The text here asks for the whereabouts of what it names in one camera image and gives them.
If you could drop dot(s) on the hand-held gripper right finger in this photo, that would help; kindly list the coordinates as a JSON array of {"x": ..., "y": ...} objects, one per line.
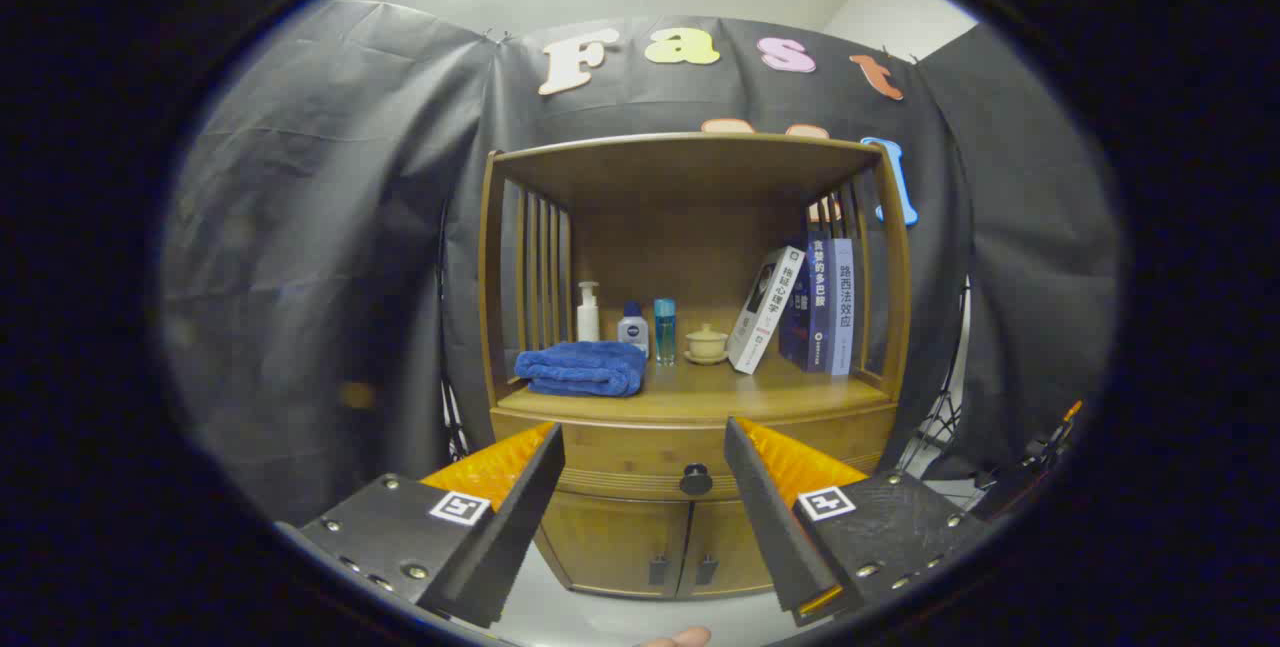
[{"x": 770, "y": 527}]

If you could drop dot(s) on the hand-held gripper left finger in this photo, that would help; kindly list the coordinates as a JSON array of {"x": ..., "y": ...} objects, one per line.
[{"x": 520, "y": 527}]

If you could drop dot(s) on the wooden drawer with black knob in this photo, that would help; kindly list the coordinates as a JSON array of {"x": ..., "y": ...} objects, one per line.
[{"x": 620, "y": 452}]

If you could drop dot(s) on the wooden cabinet door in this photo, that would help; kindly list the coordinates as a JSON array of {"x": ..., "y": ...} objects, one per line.
[
  {"x": 720, "y": 547},
  {"x": 610, "y": 542}
]

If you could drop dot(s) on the wooden countertop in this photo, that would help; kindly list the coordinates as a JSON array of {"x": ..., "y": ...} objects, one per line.
[{"x": 720, "y": 389}]

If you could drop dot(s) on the wooden cabinet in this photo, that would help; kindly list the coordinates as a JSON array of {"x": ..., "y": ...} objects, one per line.
[{"x": 680, "y": 247}]

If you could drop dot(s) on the black backdrop stand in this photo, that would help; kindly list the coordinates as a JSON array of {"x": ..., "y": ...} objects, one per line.
[
  {"x": 455, "y": 432},
  {"x": 940, "y": 422}
]

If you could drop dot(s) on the blue folded towel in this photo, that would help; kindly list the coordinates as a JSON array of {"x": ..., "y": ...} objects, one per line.
[{"x": 580, "y": 367}]

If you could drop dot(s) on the cream lidded teacup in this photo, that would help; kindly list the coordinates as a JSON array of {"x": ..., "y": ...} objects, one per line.
[{"x": 706, "y": 344}]

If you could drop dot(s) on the dark blue book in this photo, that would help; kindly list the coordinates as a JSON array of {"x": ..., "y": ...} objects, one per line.
[{"x": 815, "y": 317}]

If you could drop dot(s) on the white book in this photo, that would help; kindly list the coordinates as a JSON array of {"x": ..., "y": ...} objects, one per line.
[{"x": 765, "y": 312}]

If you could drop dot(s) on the white pump bottle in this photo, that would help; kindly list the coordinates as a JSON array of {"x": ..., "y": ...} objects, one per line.
[{"x": 588, "y": 322}]

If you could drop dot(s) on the white bottle with blue cap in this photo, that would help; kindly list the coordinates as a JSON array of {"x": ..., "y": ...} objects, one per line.
[{"x": 633, "y": 332}]

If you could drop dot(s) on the blue glass bottle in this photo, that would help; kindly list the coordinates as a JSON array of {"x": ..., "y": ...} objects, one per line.
[{"x": 665, "y": 327}]

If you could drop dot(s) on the pale blue book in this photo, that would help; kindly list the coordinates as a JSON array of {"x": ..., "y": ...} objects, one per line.
[{"x": 842, "y": 307}]

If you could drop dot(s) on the black device with orange tip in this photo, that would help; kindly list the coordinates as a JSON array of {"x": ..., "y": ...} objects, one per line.
[{"x": 1020, "y": 487}]

